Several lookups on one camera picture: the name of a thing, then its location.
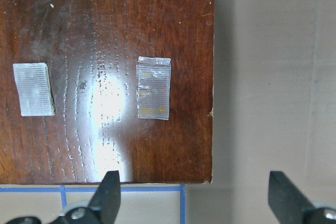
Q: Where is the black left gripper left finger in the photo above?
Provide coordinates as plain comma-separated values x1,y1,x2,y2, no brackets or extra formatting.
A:
88,170,121,224

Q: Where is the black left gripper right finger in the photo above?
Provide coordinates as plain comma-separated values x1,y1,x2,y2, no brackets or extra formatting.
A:
268,171,315,223

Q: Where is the dark wooden drawer box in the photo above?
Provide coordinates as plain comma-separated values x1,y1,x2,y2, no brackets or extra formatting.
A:
1,0,214,185

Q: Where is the grey tape patch with spots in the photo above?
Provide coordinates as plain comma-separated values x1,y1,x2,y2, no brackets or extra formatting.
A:
136,56,171,121

